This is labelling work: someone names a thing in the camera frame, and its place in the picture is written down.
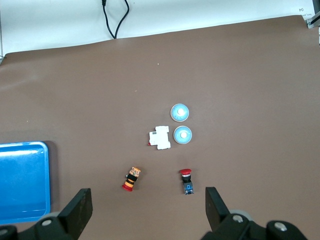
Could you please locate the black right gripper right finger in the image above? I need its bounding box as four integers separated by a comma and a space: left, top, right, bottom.
201, 186, 308, 240

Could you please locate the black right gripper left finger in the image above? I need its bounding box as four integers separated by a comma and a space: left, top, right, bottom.
0, 188, 93, 240

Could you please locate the blue dome bell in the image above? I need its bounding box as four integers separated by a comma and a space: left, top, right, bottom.
173, 125, 193, 145
170, 103, 190, 123

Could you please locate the blue plastic tray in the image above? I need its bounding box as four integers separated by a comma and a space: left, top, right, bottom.
0, 141, 52, 225

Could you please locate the red button with blue body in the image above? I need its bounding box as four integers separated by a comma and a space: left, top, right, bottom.
178, 168, 195, 195

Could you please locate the red button with yellow body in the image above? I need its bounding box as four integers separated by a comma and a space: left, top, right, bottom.
121, 166, 142, 192

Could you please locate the white circuit breaker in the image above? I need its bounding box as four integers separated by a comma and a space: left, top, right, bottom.
147, 125, 172, 151

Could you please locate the brown table mat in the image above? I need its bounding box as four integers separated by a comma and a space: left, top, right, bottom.
0, 14, 320, 240

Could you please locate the black cable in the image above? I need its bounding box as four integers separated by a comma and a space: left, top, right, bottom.
101, 0, 130, 40

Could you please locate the aluminium frame piece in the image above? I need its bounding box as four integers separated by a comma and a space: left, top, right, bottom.
306, 0, 320, 30

